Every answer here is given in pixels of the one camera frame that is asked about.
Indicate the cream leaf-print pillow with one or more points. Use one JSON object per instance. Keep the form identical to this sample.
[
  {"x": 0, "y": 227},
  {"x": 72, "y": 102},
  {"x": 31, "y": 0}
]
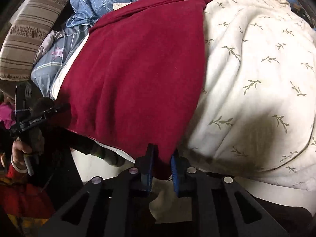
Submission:
[{"x": 255, "y": 117}]

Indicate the red sleeve forearm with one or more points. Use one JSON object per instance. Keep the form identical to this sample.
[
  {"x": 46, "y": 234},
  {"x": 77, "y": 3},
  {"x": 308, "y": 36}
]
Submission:
[{"x": 20, "y": 198}]

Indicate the grey-blue star-print cloth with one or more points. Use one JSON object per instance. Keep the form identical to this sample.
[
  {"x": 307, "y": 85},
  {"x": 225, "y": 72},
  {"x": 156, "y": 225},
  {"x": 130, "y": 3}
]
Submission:
[{"x": 53, "y": 53}]

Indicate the person's left hand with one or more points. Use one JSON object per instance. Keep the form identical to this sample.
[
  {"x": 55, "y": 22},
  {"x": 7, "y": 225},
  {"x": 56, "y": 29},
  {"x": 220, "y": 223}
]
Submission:
[{"x": 19, "y": 148}]

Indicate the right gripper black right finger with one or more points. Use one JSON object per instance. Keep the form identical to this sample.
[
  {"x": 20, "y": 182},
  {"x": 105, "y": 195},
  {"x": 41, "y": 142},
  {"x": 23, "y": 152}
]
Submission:
[{"x": 220, "y": 205}]

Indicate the dark red garment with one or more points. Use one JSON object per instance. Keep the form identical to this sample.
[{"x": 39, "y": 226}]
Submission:
[{"x": 138, "y": 77}]

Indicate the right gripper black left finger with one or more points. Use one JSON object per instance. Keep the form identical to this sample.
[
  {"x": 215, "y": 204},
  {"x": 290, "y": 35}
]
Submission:
[{"x": 118, "y": 206}]

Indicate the brown striped pillow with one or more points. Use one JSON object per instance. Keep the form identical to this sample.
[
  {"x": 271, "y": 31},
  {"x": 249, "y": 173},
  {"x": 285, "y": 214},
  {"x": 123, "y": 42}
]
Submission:
[{"x": 31, "y": 26}]

